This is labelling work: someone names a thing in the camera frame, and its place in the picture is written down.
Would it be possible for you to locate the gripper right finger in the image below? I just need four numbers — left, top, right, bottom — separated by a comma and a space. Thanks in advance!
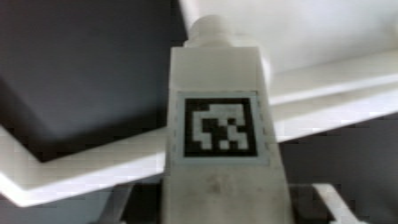
313, 183, 363, 224

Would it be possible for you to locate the white square tabletop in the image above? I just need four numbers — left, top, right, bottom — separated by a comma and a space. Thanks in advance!
180, 0, 398, 105

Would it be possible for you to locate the white obstacle fence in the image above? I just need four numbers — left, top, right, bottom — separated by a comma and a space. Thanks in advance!
0, 82, 398, 207

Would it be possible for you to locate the white table leg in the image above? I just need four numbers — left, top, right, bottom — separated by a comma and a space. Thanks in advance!
162, 15, 294, 224

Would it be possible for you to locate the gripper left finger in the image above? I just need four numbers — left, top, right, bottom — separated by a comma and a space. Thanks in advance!
95, 184, 134, 224

